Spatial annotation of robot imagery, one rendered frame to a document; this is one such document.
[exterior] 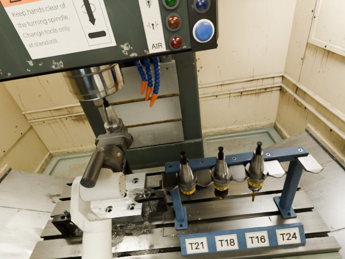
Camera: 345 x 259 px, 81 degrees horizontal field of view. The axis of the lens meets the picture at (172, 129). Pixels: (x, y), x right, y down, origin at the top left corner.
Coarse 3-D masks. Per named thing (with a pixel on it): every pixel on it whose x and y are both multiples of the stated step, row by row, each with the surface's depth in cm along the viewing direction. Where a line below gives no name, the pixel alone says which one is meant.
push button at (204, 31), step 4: (200, 24) 33; (204, 24) 33; (208, 24) 33; (196, 28) 33; (200, 28) 33; (204, 28) 33; (208, 28) 33; (212, 28) 33; (196, 32) 34; (200, 32) 34; (204, 32) 34; (208, 32) 34; (212, 32) 34; (196, 36) 34; (200, 36) 34; (204, 36) 34; (208, 36) 34; (200, 40) 34; (204, 40) 34
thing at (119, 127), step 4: (120, 120) 69; (104, 124) 69; (120, 124) 68; (108, 128) 67; (112, 128) 68; (116, 128) 67; (120, 128) 68; (108, 132) 68; (112, 132) 68; (116, 132) 68
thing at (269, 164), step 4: (264, 160) 66; (268, 160) 66; (272, 160) 65; (276, 160) 65; (268, 164) 64; (272, 164) 64; (276, 164) 64; (280, 164) 64; (268, 168) 63; (272, 168) 63; (276, 168) 63; (280, 168) 62; (268, 172) 62; (272, 172) 62; (276, 172) 61; (280, 172) 61; (284, 172) 61; (272, 176) 61; (276, 176) 60; (280, 176) 60
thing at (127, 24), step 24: (120, 0) 31; (216, 0) 32; (0, 24) 33; (120, 24) 33; (0, 48) 35; (24, 48) 35; (120, 48) 36; (144, 48) 36; (168, 48) 36; (0, 72) 37; (24, 72) 38; (48, 72) 38
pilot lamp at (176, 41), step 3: (174, 39) 34; (177, 39) 34; (180, 39) 34; (171, 42) 35; (174, 42) 35; (177, 42) 35; (180, 42) 35; (171, 45) 35; (174, 45) 35; (177, 45) 35; (180, 45) 35; (177, 48) 35
